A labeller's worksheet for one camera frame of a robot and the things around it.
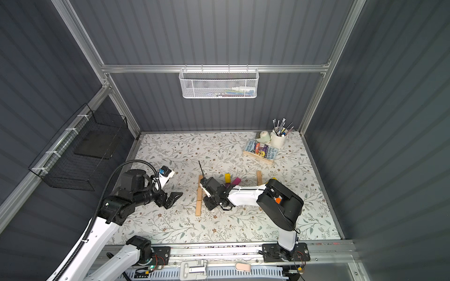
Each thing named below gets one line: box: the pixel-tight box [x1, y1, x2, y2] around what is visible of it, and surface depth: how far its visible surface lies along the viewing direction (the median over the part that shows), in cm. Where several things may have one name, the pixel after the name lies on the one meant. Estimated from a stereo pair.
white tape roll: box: [256, 130, 271, 144], surface depth 111 cm
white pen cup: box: [270, 129, 288, 149], surface depth 110 cm
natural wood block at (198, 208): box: [195, 200, 202, 217], surface depth 88 cm
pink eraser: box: [235, 262, 252, 273], surface depth 71 cm
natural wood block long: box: [256, 170, 263, 186], surface depth 100 cm
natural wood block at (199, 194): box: [196, 186, 203, 201], surface depth 93 cm
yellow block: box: [224, 173, 232, 184], surface depth 101 cm
